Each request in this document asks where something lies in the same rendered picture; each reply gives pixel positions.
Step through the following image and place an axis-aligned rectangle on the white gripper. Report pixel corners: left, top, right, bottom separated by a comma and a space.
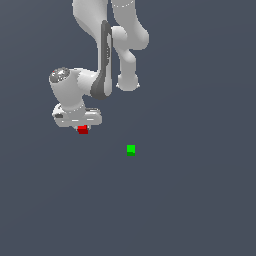
51, 102, 103, 128

